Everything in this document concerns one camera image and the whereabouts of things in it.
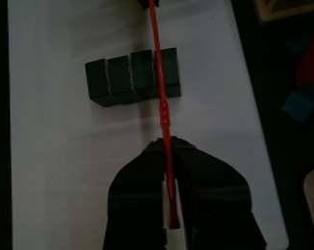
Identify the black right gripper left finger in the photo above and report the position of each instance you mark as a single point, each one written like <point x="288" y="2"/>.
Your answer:
<point x="137" y="195"/>

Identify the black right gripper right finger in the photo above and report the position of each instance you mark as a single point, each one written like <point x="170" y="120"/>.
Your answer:
<point x="216" y="201"/>

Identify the red toy knife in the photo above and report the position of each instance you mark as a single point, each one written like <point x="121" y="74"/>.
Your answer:
<point x="163" y="97"/>

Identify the dark green sushi piece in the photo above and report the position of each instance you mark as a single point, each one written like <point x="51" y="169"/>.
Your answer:
<point x="143" y="73"/>
<point x="98" y="81"/>
<point x="119" y="78"/>
<point x="171" y="71"/>

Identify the white cutting board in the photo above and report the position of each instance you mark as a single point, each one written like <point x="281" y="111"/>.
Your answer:
<point x="55" y="146"/>

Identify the large blue tape piece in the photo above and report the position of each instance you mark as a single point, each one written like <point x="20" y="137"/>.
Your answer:
<point x="301" y="102"/>

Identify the red object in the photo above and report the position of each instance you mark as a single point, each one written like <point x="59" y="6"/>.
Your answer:
<point x="313" y="65"/>

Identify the small blue tape piece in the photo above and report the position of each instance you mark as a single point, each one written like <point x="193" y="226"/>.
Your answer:
<point x="298" y="44"/>

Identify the black object at board edge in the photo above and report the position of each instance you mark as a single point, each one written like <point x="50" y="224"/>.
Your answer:
<point x="143" y="3"/>

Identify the light wooden box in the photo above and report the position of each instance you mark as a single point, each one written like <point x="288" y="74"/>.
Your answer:
<point x="285" y="8"/>

